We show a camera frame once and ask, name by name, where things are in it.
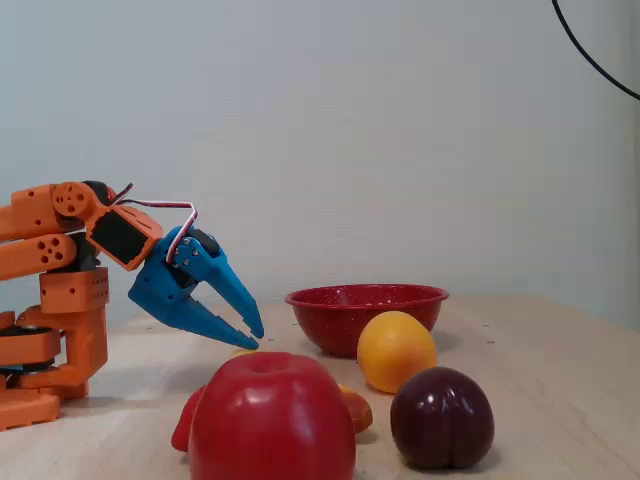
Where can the blue gripper with motor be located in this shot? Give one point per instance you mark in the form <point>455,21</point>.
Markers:
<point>159,286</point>

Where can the yellow-orange toy peach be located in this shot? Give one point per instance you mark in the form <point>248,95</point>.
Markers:
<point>395,350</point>

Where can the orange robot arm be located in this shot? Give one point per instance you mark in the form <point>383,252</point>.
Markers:
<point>30,250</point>

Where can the red speckled enamel bowl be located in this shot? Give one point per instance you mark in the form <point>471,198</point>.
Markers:
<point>325,312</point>

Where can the red toy apple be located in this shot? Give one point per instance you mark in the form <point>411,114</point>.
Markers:
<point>270,420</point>

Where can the dark purple toy plum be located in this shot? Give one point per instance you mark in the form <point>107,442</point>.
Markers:
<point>440,420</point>

